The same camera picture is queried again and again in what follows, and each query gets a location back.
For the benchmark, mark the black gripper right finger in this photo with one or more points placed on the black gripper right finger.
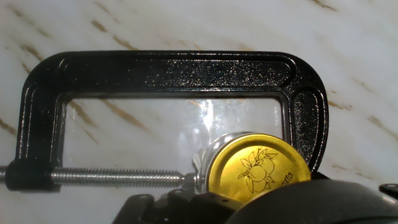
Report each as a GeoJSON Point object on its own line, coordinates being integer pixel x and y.
{"type": "Point", "coordinates": [388, 189]}

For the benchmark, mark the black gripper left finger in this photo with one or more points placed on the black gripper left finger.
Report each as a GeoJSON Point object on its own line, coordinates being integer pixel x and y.
{"type": "Point", "coordinates": [192, 208]}

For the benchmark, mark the gold metal jar lid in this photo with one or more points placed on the gold metal jar lid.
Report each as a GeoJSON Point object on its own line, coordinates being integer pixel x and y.
{"type": "Point", "coordinates": [258, 168]}

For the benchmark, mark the clear glass jar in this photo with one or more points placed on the clear glass jar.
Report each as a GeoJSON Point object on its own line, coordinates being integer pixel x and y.
{"type": "Point", "coordinates": [203, 158]}

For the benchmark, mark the marble pattern board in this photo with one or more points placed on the marble pattern board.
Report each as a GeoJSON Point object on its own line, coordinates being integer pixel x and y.
{"type": "Point", "coordinates": [357, 62]}

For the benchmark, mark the black metal C-clamp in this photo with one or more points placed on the black metal C-clamp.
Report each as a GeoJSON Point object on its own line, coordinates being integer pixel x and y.
{"type": "Point", "coordinates": [174, 71]}

